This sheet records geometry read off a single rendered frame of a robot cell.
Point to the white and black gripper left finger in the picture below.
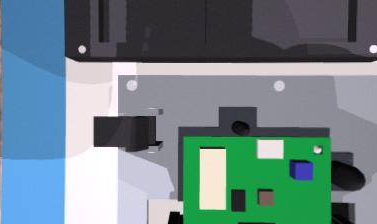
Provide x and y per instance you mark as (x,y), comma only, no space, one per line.
(175,217)

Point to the green circuit board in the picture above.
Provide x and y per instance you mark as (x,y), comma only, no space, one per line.
(256,180)

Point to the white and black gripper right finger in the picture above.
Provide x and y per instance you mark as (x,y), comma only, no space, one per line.
(338,219)

